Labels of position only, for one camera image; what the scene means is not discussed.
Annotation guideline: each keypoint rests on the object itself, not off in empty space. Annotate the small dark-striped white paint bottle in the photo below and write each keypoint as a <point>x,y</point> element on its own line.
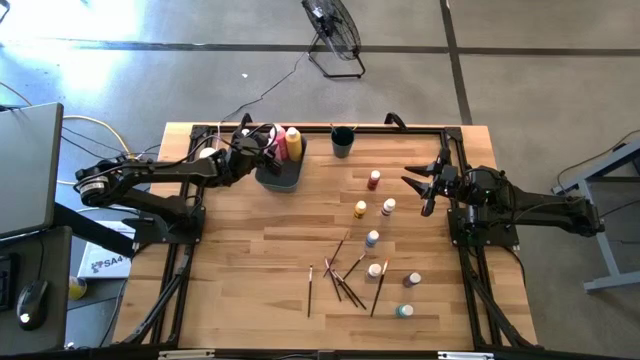
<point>388,207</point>

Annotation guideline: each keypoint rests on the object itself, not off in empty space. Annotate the orange-bristle black paintbrush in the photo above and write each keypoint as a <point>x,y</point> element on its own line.
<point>380,287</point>

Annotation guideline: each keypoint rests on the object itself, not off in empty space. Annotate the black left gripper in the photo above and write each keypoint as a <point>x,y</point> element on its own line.
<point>247,155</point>

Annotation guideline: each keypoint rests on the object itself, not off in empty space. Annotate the small blue paint bottle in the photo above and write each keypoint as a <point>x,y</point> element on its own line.
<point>371,239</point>

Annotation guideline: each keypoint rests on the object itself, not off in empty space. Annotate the black desk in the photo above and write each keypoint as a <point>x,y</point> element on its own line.
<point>55,260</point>

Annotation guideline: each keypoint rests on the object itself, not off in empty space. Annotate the silver aluminium bracket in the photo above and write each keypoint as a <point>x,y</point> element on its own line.
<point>465,356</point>
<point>186,355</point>

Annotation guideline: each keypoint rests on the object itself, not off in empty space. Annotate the small red paint bottle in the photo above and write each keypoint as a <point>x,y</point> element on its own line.
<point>373,181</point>

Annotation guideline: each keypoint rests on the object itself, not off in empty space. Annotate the white bulb table lamp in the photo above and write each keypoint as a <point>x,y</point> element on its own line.
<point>207,151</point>

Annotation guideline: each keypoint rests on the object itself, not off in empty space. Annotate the black computer mouse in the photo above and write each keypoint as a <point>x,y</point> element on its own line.
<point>31,302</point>

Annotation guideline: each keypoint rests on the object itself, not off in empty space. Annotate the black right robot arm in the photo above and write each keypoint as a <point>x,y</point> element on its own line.
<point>540,205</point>

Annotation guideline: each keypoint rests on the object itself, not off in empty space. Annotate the yellow roll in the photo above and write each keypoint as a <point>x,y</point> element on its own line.
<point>77,288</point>

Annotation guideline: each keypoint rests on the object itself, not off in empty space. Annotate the small turquoise paint bottle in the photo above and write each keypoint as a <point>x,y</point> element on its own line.
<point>404,311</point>

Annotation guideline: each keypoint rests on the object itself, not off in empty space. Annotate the teal ribbed cup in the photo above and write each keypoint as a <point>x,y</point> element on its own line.
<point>342,145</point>

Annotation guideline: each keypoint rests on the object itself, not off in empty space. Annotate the white SA4 box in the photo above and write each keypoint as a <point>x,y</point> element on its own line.
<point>107,265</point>

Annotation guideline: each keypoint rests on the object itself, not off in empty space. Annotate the black keyboard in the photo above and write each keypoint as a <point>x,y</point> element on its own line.
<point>5,282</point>

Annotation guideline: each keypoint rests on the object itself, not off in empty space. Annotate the large pink labelled paint bottle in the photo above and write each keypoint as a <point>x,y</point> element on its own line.
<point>281,145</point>

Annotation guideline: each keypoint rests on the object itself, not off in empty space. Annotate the small white black-label paint bottle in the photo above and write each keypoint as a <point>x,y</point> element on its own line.
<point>373,271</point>

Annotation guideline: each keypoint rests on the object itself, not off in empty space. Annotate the large yellow paint bottle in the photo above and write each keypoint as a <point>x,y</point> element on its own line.
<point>294,145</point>

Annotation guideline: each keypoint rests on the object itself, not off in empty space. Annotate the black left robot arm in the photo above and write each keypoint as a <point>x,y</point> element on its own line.
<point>160,172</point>

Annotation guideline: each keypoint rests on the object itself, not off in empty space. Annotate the black paintbrush Solve print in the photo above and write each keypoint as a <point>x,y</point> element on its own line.
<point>350,296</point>

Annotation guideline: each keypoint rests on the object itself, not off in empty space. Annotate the thin orange-tip black paintbrush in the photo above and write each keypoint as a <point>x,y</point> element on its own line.
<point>339,250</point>

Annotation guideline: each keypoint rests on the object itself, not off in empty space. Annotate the black floor fan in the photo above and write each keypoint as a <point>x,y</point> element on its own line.
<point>332,30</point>

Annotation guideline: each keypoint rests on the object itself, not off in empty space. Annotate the small yellow paint bottle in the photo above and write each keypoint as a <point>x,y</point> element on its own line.
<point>360,210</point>

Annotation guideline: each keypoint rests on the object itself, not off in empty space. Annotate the black aluminium table frame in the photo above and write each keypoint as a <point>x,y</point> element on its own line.
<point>425,131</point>

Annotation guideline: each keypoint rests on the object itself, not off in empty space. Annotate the grey metal desk frame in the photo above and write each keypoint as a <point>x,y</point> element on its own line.
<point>607,260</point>

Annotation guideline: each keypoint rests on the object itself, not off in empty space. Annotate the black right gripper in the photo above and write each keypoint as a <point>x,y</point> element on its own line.
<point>447,182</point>

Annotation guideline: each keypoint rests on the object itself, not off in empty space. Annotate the black diagonal desk bar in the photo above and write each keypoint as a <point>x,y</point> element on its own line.
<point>90,227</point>

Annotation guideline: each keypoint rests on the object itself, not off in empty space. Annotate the black table clamp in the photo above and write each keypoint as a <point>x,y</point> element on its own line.
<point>245,119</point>
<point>395,120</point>

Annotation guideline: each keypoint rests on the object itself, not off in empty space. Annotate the small dark purple paint bottle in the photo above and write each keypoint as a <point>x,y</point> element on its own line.
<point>411,280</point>

